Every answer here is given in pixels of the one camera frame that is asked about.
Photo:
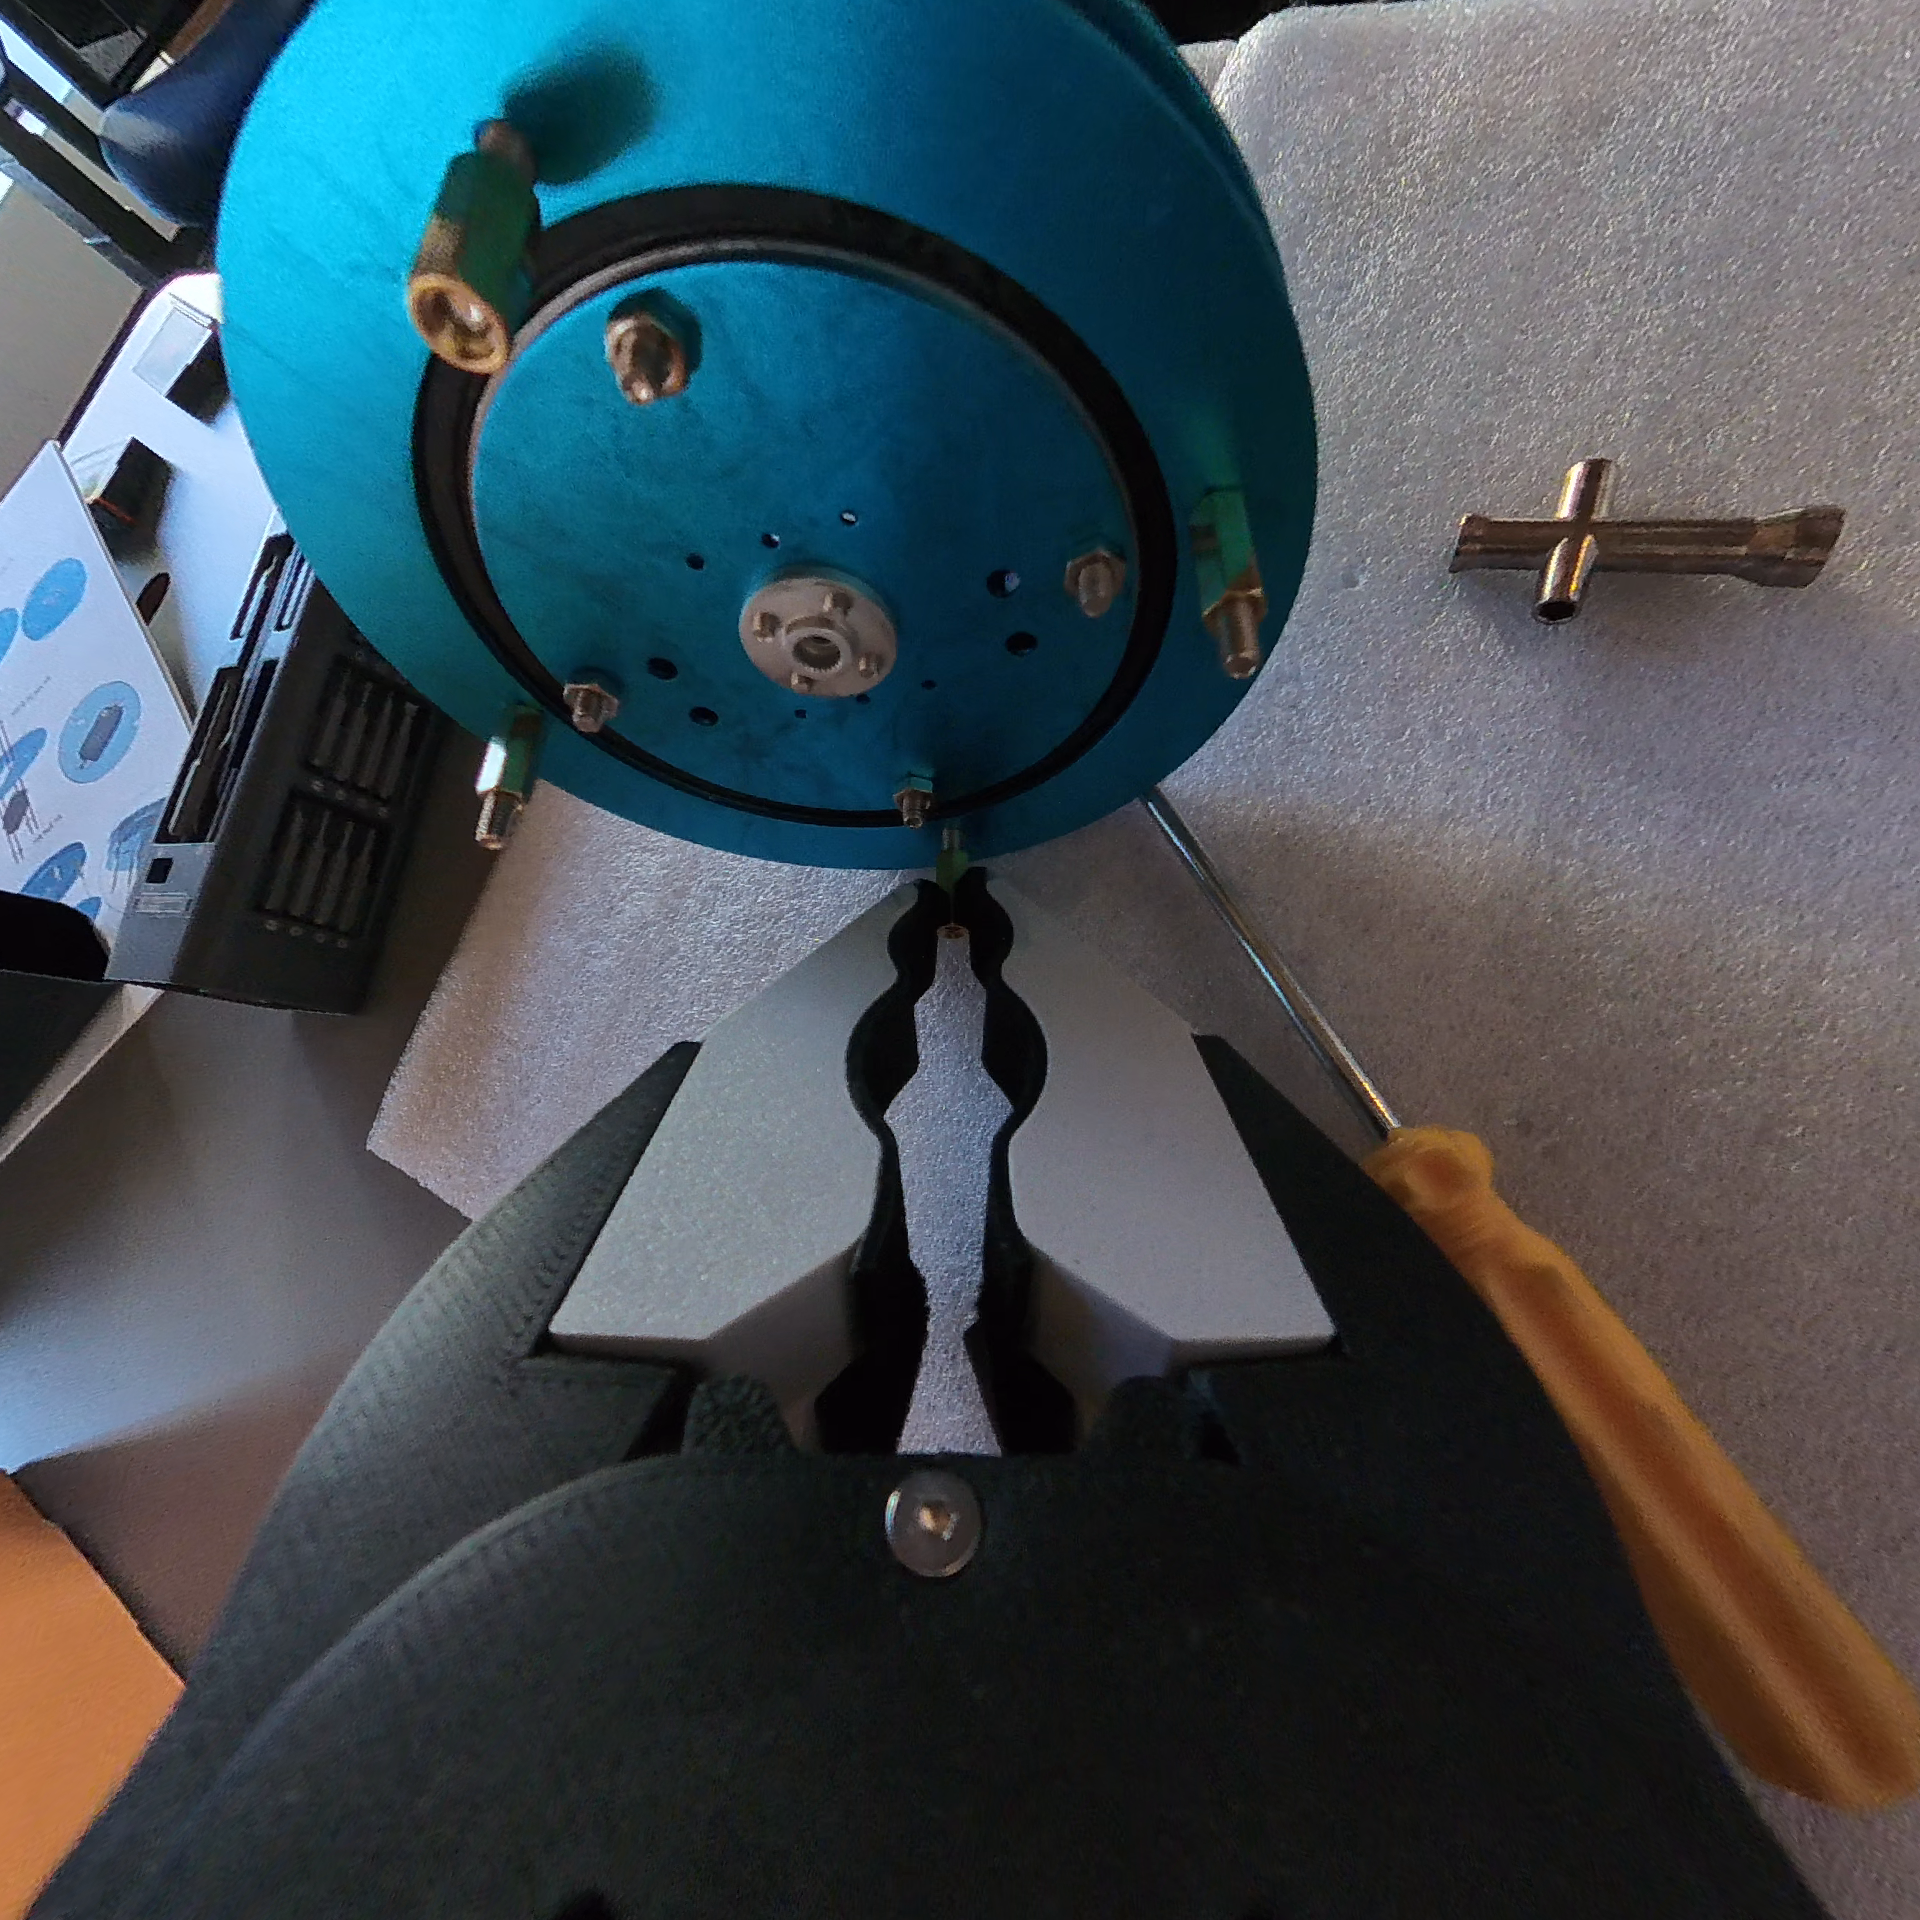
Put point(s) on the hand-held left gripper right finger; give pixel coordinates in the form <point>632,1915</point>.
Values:
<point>1172,1199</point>

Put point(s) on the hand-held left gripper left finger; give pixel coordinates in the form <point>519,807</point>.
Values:
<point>714,1190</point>

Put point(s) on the blue round turntable base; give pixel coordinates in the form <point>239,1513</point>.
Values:
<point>784,222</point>

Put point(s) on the white foam sheet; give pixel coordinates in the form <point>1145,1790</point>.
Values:
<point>1573,901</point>

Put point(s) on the black screwdriver bit case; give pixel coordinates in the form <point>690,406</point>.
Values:
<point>292,837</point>

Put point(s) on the dark grey rectangular sleeve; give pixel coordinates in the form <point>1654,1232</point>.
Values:
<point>44,1005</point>

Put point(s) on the silver cross socket wrench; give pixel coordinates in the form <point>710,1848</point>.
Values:
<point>1623,543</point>

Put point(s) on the orange cardboard box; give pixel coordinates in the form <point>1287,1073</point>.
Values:
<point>77,1697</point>

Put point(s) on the blue printed instruction sheet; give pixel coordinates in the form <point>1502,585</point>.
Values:
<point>77,673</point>

